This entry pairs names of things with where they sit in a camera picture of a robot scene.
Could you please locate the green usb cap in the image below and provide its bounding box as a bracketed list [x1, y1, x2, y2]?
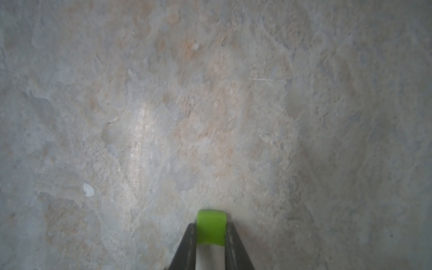
[196, 209, 227, 246]

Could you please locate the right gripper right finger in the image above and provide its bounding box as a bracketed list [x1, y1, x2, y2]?
[225, 222, 255, 270]

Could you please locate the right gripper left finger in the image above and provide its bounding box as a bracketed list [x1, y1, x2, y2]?
[168, 223, 197, 270]

